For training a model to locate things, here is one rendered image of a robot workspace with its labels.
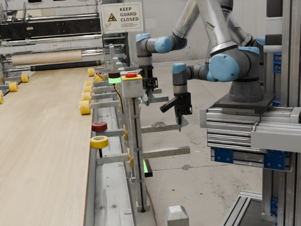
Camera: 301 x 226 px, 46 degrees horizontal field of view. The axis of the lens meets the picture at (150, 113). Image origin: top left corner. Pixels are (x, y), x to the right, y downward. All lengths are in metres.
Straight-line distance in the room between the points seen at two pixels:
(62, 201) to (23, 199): 0.13
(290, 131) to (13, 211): 1.03
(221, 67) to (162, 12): 9.25
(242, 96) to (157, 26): 9.16
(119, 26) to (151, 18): 6.39
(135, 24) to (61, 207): 3.39
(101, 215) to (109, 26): 2.99
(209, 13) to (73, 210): 0.90
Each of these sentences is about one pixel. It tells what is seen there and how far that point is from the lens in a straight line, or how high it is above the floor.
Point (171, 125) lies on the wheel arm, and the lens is 1.89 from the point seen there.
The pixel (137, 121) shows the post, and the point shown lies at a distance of 1.28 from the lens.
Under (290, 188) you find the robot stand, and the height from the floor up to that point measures 0.57.
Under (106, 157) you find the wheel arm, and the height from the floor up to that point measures 0.82.
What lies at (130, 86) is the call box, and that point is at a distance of 1.23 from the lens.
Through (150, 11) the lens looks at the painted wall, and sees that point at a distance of 10.64.
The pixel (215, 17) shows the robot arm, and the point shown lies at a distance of 1.48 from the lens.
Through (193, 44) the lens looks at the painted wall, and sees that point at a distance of 10.77.
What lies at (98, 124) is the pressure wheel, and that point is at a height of 0.91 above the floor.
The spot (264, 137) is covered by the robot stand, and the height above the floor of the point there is 0.93.
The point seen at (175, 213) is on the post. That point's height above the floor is 1.12.
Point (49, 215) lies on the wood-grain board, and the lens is 1.08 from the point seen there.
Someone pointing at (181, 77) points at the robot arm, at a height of 1.11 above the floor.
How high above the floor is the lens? 1.42
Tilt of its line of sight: 15 degrees down
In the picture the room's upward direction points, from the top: 4 degrees counter-clockwise
